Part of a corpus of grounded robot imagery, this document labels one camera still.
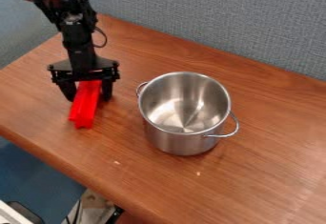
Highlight stainless steel pot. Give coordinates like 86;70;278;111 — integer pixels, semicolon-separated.
136;71;239;155

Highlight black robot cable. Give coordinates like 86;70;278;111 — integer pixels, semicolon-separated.
91;26;110;49

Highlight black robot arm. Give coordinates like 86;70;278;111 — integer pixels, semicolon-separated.
24;0;120;101

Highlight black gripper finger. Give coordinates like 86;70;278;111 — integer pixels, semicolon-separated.
59;81;76;102
102;79;114;101

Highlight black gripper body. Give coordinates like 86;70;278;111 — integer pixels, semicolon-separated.
47;24;120;84

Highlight black table leg frame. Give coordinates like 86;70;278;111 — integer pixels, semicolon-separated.
62;200;123;224

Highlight white object at corner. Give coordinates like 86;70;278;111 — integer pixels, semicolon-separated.
0;200;30;224

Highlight red rectangular block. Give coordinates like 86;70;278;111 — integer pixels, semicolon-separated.
68;80;100;129

